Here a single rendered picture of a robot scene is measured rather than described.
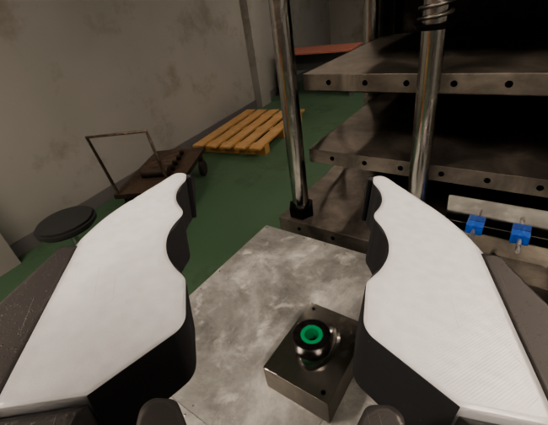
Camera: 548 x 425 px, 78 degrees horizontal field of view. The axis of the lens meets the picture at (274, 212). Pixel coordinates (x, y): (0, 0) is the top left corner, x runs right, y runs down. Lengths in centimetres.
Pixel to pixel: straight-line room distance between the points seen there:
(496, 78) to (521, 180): 27
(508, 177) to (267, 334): 74
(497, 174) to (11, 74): 320
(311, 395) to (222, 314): 36
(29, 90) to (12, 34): 40
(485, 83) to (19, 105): 312
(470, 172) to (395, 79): 32
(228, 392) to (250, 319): 20
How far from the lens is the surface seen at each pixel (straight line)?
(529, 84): 99
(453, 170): 108
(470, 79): 100
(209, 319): 98
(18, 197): 341
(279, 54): 110
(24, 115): 341
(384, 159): 112
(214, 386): 86
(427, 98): 98
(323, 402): 73
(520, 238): 112
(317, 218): 129
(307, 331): 78
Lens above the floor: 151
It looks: 32 degrees down
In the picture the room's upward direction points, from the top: 9 degrees counter-clockwise
